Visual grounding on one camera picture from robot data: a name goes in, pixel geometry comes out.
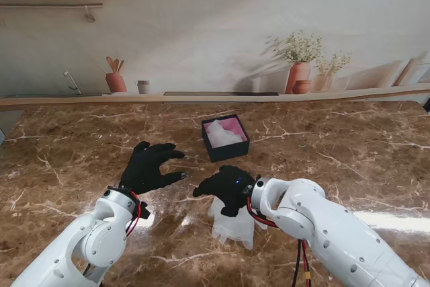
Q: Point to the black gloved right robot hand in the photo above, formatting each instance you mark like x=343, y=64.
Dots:
x=231, y=189

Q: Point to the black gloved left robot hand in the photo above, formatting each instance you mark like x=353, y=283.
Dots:
x=144, y=169

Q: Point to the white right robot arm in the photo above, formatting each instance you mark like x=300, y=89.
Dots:
x=329, y=233

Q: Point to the black box with pink inside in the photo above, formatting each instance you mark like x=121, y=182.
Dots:
x=228, y=152

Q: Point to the printed kitchen scene backdrop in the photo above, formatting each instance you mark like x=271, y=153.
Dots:
x=215, y=31

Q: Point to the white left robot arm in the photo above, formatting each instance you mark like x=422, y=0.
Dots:
x=77, y=246

